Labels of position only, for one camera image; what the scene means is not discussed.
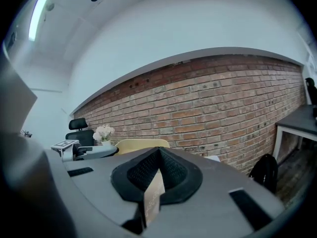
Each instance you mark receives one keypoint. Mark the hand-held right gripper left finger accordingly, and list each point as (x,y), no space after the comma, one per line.
(99,195)

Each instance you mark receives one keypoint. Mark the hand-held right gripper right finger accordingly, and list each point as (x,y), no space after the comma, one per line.
(210,207)

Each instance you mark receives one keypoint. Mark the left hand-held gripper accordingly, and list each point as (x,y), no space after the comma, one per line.
(65,145)

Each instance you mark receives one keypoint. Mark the pale pink flower bouquet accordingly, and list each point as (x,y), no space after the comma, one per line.
(104,132)

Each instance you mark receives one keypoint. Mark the black office chair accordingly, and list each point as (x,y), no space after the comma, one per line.
(311,90)
(79,133)

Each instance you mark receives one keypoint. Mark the yellow chair back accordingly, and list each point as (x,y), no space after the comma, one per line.
(142,145)

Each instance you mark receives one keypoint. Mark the black backpack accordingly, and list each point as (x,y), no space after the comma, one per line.
(263,172)

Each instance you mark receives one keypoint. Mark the dark ceiling vent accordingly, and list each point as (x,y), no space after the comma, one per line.
(12,40)

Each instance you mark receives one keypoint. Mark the long ceiling light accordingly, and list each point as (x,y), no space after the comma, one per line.
(38,14)

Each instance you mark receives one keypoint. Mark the round ceiling smoke detector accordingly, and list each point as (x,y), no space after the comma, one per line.
(50,7)

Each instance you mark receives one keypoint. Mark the dark desk with white frame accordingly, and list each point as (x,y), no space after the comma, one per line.
(297,123)

